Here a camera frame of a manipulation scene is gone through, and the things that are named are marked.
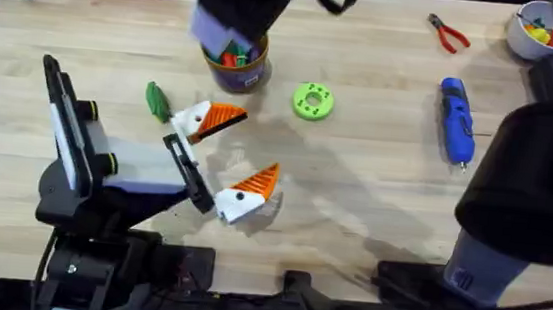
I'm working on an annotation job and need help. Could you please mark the red handled pliers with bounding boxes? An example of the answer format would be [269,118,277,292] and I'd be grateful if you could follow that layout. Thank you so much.
[423,12,475,58]

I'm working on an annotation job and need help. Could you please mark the green leaf vegetable toy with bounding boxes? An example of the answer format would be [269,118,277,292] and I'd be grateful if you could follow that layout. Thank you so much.
[142,79,176,126]

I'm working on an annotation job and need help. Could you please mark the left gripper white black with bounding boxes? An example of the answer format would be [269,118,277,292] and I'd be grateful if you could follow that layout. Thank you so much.
[66,88,288,229]

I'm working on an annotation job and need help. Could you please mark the purple tub with toys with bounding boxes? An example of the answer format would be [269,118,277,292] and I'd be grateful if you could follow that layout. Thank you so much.
[197,30,275,98]

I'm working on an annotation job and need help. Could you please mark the blue electric screwdriver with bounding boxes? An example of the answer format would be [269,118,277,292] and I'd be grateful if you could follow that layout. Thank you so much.
[431,75,483,174]

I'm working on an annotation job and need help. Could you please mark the white cup with toys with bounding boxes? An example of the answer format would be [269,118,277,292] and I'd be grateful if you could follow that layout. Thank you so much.
[502,0,553,64]

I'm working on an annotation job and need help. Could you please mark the black stand foot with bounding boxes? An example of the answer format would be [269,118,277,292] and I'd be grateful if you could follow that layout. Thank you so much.
[279,269,388,310]

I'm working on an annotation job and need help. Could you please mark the black upright wrist plate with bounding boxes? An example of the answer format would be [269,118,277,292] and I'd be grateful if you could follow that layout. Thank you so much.
[30,53,106,198]

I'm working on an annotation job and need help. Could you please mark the green disc with holes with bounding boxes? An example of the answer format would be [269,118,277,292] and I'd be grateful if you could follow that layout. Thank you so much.
[290,79,338,124]

